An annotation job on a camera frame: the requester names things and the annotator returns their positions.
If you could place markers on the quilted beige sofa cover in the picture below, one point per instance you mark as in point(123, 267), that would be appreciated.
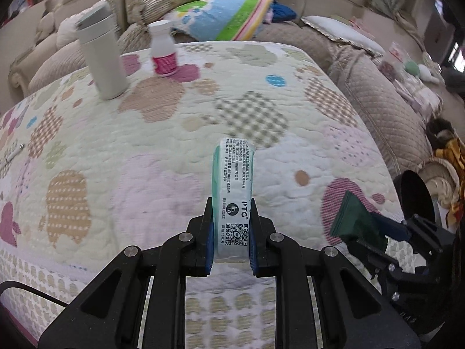
point(381, 109)

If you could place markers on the cream thermos bottle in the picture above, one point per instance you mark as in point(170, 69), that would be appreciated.
point(101, 61)

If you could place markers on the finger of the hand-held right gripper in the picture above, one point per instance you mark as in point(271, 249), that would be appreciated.
point(397, 231)
point(367, 252)

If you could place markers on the pale patterned curtain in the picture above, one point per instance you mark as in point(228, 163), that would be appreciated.
point(392, 0)

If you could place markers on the white pill bottle pink label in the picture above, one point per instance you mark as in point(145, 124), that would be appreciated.
point(163, 58)

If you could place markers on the white pillow silver trim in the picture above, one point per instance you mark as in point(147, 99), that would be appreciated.
point(341, 32)

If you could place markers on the green white plush toy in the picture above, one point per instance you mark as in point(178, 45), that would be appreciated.
point(421, 71)

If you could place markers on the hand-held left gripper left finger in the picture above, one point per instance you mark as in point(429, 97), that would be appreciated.
point(209, 251)

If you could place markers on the dark green packet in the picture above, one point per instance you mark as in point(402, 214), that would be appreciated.
point(356, 221)

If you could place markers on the white ballpoint pen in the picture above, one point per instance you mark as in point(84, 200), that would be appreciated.
point(12, 156)

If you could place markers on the blue green printed pillow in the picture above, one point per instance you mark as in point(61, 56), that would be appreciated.
point(225, 18)

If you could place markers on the pink patterned cloth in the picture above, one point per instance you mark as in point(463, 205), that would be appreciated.
point(417, 96)

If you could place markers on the yellow black cloth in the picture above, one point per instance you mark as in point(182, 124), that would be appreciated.
point(452, 152)

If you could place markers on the blue knit cloth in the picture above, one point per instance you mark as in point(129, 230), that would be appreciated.
point(285, 11)

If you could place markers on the teal tissue packet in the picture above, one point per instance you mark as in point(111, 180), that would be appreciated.
point(232, 189)

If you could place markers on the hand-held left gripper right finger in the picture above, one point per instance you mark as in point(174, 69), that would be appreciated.
point(253, 254)

